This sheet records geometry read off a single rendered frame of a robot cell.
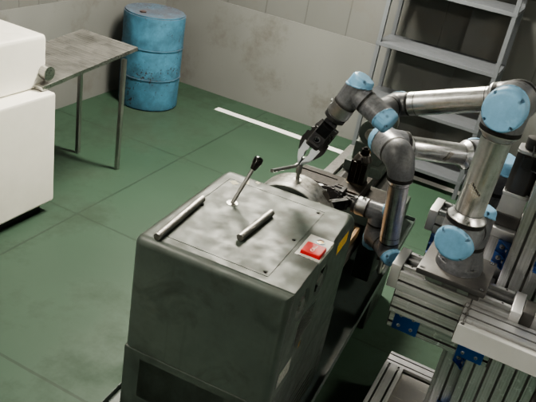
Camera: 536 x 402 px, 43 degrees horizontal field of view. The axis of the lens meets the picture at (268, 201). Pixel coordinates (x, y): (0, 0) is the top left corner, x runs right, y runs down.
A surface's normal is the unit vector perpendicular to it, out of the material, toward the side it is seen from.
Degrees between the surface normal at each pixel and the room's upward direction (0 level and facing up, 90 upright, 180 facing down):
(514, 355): 90
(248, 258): 0
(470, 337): 90
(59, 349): 0
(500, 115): 82
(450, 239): 98
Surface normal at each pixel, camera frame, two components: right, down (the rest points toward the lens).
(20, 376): 0.17, -0.87
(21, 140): 0.87, 0.35
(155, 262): -0.41, 0.37
